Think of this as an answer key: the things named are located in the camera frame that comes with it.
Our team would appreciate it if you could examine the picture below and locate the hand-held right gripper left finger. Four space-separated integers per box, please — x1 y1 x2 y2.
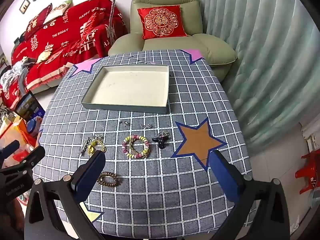
25 150 107 240

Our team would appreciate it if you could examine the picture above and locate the silver hair clip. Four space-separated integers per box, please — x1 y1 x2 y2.
79 137 91 157

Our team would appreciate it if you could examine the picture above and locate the green leather armchair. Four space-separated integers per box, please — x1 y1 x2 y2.
107 0 237 80

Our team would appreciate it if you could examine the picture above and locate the dark picture box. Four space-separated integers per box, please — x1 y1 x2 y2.
13 91 46 123

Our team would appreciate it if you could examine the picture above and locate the pile of grey clothes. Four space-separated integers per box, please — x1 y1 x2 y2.
0 61 28 92

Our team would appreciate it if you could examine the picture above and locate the pale green curtain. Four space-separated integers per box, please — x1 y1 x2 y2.
194 0 320 155

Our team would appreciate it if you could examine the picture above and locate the yellow hair tie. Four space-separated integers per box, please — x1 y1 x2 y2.
87 140 107 155

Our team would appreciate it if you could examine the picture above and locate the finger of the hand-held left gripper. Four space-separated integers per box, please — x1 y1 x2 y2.
0 140 20 162
5 145 46 173

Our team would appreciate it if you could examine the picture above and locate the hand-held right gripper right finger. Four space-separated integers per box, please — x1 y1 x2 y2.
209 150 290 240

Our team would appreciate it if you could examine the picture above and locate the red plastic stool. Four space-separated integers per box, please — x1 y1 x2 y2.
294 149 320 195

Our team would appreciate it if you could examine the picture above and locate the orange star patch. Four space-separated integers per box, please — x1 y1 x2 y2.
172 117 227 172

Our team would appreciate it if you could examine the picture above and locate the colourful bead bracelet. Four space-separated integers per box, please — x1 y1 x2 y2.
122 134 150 159

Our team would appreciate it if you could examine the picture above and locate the grey braided cord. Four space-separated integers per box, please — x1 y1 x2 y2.
108 0 121 44

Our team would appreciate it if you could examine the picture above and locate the white printed cushion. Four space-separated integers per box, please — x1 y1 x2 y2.
43 0 73 25

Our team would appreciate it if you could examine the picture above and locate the beige plush toy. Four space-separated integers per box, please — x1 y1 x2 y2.
36 50 52 65

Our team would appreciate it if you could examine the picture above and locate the small picture frame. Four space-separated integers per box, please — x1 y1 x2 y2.
19 0 31 14

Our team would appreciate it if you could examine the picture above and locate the shallow grey cardboard tray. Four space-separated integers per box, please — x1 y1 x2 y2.
81 64 171 114

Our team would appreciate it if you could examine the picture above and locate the black hair claw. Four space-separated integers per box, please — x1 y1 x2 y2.
152 137 167 149

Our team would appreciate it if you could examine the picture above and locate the yellow star patch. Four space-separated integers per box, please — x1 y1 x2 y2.
79 202 104 223

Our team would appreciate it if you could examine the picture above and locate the orange paper bag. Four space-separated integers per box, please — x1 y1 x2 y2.
0 118 37 157

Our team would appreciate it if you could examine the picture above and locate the pink star patch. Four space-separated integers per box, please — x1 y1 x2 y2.
69 58 101 78
179 49 206 65

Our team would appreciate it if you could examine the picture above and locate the grey checked tablecloth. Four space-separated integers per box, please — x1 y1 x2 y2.
32 49 255 240

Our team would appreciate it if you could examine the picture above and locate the red embroidered cushion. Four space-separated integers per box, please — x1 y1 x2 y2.
137 5 188 40

